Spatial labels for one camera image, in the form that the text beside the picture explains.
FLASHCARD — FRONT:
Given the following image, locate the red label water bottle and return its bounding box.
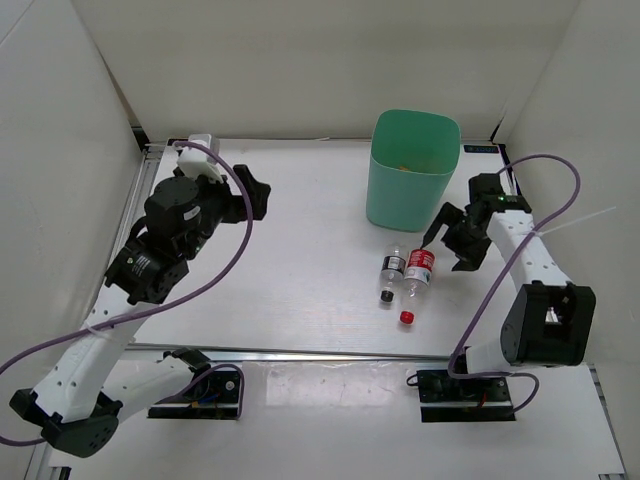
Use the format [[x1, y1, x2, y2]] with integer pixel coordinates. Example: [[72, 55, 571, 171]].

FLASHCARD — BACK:
[[399, 248, 436, 326]]

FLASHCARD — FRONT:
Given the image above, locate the green plastic bin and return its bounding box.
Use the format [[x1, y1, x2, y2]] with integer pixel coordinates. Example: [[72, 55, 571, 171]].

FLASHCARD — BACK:
[[366, 109, 461, 232]]

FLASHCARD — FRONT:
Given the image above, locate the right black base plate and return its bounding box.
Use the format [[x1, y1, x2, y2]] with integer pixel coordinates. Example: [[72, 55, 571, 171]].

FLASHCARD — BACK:
[[406, 370, 516, 423]]

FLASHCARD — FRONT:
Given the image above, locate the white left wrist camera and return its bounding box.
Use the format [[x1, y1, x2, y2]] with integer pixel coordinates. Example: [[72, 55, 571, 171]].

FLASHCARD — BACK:
[[177, 134, 223, 184]]

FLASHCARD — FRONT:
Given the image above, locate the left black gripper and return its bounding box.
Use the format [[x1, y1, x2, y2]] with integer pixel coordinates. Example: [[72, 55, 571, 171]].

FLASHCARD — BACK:
[[178, 165, 269, 261]]

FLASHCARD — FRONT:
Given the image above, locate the black label water bottle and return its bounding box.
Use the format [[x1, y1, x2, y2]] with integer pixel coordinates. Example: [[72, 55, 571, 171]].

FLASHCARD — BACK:
[[379, 244, 406, 304]]

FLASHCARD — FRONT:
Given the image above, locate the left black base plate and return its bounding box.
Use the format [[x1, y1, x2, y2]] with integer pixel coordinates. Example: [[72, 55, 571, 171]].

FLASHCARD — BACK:
[[147, 363, 245, 421]]

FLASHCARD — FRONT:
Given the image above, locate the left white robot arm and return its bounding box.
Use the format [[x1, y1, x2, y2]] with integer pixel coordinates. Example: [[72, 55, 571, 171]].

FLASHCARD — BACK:
[[1, 164, 271, 458]]

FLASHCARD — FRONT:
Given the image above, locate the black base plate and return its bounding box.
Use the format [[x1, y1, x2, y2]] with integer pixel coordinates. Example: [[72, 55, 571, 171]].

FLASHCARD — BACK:
[[147, 363, 245, 421], [406, 370, 516, 423]]

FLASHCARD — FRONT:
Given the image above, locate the aluminium frame rail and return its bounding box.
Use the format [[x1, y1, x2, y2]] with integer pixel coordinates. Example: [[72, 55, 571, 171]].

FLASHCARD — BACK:
[[74, 149, 531, 371]]

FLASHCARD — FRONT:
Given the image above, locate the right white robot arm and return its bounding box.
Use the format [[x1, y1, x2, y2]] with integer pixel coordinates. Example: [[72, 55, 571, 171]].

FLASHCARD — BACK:
[[423, 173, 596, 400]]

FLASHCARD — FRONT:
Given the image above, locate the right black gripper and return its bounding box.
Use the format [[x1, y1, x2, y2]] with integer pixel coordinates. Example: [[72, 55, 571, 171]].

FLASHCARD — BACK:
[[421, 202, 491, 272]]

